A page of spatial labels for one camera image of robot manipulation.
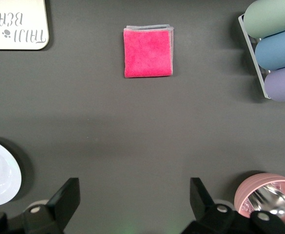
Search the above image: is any white wire cup rack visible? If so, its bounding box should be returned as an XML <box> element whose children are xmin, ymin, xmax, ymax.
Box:
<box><xmin>238</xmin><ymin>13</ymin><xmax>272</xmax><ymax>99</ymax></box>

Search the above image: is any cream tray with bear print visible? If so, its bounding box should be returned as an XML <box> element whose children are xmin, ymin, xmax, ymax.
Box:
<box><xmin>0</xmin><ymin>0</ymin><xmax>50</xmax><ymax>51</ymax></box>

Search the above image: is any green cup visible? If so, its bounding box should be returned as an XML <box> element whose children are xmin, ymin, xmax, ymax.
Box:
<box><xmin>244</xmin><ymin>0</ymin><xmax>285</xmax><ymax>39</ymax></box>

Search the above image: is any blue cup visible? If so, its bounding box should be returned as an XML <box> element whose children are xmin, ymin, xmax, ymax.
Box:
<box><xmin>255</xmin><ymin>26</ymin><xmax>285</xmax><ymax>71</ymax></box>

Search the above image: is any pink folded cloth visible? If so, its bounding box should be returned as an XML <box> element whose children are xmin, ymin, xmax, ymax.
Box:
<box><xmin>123</xmin><ymin>23</ymin><xmax>175</xmax><ymax>78</ymax></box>

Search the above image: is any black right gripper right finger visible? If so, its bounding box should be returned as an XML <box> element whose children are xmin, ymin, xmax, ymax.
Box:
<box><xmin>181</xmin><ymin>177</ymin><xmax>285</xmax><ymax>234</ymax></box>

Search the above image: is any pink ribbed cup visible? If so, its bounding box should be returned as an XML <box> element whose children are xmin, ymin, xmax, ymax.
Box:
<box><xmin>234</xmin><ymin>173</ymin><xmax>285</xmax><ymax>234</ymax></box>

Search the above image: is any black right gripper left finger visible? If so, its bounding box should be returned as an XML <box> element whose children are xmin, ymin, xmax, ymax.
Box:
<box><xmin>0</xmin><ymin>177</ymin><xmax>81</xmax><ymax>234</ymax></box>

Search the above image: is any purple cup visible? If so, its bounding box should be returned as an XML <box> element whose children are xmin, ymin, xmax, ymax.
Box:
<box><xmin>264</xmin><ymin>63</ymin><xmax>285</xmax><ymax>102</ymax></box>

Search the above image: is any metal spoon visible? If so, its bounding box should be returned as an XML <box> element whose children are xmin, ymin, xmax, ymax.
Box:
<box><xmin>247</xmin><ymin>184</ymin><xmax>285</xmax><ymax>231</ymax></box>

